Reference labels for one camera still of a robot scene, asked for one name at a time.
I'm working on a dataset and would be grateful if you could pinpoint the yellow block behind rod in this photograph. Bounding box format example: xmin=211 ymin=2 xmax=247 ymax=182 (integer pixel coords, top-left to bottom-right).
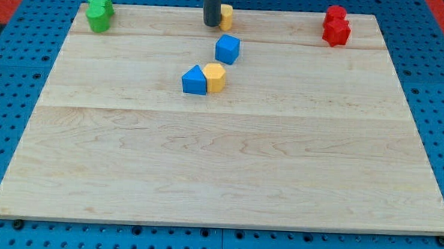
xmin=220 ymin=4 xmax=234 ymax=31

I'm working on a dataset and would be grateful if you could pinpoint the light wooden board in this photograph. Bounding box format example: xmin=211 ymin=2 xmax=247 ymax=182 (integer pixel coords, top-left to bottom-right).
xmin=0 ymin=4 xmax=444 ymax=236

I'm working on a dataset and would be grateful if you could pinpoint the blue cube block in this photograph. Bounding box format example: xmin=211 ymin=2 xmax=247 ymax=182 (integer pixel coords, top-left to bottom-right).
xmin=214 ymin=34 xmax=241 ymax=65

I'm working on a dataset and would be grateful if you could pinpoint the yellow hexagon block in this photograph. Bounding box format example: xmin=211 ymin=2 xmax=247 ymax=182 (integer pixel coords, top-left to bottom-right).
xmin=202 ymin=63 xmax=226 ymax=93

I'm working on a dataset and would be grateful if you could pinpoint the green star block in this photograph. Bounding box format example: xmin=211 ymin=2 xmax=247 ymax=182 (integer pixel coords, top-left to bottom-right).
xmin=87 ymin=0 xmax=114 ymax=17

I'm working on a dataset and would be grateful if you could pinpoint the green cylinder block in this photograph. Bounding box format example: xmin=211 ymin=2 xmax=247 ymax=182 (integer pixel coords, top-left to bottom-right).
xmin=85 ymin=4 xmax=110 ymax=33

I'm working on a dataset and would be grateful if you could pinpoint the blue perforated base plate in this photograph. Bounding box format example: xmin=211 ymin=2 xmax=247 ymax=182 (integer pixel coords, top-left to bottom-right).
xmin=0 ymin=0 xmax=444 ymax=249

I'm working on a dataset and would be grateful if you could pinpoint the red cylinder block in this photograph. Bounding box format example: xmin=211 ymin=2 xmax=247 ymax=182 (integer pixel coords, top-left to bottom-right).
xmin=322 ymin=4 xmax=347 ymax=27

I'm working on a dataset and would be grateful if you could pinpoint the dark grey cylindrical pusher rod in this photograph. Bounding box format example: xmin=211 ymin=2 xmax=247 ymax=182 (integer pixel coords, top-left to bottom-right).
xmin=202 ymin=0 xmax=221 ymax=27

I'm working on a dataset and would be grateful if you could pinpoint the blue triangular prism block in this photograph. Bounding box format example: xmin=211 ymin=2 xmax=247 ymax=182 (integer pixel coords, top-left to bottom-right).
xmin=181 ymin=64 xmax=207 ymax=95

